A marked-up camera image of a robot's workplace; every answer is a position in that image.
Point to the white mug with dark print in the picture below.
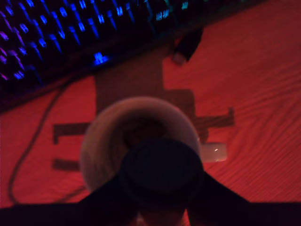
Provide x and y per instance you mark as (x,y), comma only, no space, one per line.
(103,146)

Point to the black backlit keyboard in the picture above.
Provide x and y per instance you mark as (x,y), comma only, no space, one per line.
(70,35)

